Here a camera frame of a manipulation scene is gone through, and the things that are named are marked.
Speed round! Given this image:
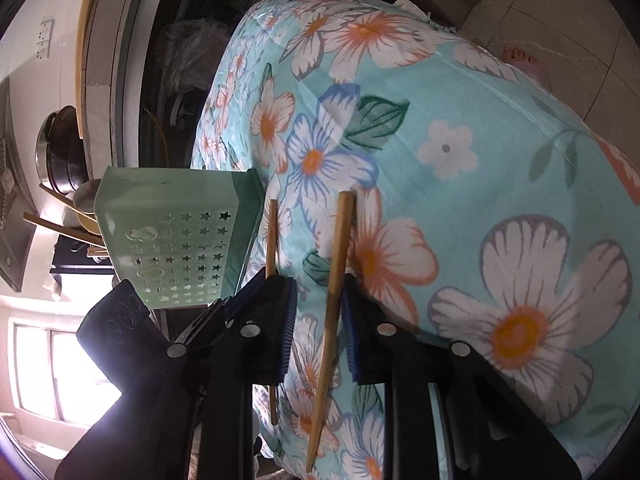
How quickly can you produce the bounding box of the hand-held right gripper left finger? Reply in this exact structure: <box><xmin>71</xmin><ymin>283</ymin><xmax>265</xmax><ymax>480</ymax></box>
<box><xmin>54</xmin><ymin>276</ymin><xmax>299</xmax><ymax>480</ymax></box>

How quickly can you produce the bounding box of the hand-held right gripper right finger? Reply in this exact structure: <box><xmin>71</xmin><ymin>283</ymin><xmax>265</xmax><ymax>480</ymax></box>
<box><xmin>341</xmin><ymin>274</ymin><xmax>582</xmax><ymax>480</ymax></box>

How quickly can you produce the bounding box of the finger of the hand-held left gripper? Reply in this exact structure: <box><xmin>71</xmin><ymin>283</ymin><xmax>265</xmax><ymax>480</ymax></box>
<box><xmin>175</xmin><ymin>266</ymin><xmax>269</xmax><ymax>347</ymax></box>

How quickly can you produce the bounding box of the tan bamboo chopstick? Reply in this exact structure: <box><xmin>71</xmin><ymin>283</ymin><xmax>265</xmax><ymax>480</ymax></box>
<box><xmin>305</xmin><ymin>191</ymin><xmax>357</xmax><ymax>474</ymax></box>
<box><xmin>265</xmin><ymin>199</ymin><xmax>280</xmax><ymax>427</ymax></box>

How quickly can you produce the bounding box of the pile of wooden chopsticks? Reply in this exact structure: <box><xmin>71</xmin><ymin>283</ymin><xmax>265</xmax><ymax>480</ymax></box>
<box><xmin>22</xmin><ymin>182</ymin><xmax>107</xmax><ymax>262</ymax></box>

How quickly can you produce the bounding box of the green perforated utensil holder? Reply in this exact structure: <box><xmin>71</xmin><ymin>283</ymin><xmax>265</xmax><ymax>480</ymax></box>
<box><xmin>94</xmin><ymin>166</ymin><xmax>266</xmax><ymax>310</ymax></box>

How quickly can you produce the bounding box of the bright window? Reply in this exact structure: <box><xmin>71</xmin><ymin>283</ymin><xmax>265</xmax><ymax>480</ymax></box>
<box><xmin>10</xmin><ymin>320</ymin><xmax>127</xmax><ymax>427</ymax></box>

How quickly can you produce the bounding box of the grey range hood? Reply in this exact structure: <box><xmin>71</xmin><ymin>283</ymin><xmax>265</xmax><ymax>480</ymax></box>
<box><xmin>0</xmin><ymin>84</ymin><xmax>39</xmax><ymax>294</ymax></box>

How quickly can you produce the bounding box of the large black cooking pot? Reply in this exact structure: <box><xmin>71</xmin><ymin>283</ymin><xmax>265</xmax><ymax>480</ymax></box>
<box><xmin>35</xmin><ymin>105</ymin><xmax>94</xmax><ymax>196</ymax></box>

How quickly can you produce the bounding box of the clear plastic bag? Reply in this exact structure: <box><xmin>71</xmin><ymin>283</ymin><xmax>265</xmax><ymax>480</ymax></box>
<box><xmin>154</xmin><ymin>16</ymin><xmax>234</xmax><ymax>107</ymax></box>

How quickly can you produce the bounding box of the floral teal blanket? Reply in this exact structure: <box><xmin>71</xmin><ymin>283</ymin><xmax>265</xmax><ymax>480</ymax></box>
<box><xmin>190</xmin><ymin>0</ymin><xmax>640</xmax><ymax>480</ymax></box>

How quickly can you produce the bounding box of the concrete kitchen counter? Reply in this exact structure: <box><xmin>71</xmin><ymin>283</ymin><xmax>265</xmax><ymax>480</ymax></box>
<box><xmin>81</xmin><ymin>0</ymin><xmax>173</xmax><ymax>173</ymax></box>

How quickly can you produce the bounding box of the wooden cutting board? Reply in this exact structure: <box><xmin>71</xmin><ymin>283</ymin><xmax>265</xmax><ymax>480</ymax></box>
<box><xmin>74</xmin><ymin>0</ymin><xmax>112</xmax><ymax>142</ymax></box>

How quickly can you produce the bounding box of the person's bare foot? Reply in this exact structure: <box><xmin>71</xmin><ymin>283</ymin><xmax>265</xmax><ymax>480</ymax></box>
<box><xmin>501</xmin><ymin>45</ymin><xmax>552</xmax><ymax>92</ymax></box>

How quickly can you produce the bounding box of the yellow hose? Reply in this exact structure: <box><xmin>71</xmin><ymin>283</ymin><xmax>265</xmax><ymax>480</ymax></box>
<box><xmin>142</xmin><ymin>106</ymin><xmax>172</xmax><ymax>169</ymax></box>

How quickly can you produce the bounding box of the wall socket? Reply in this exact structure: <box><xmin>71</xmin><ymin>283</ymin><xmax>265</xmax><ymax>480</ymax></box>
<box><xmin>37</xmin><ymin>20</ymin><xmax>55</xmax><ymax>59</ymax></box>

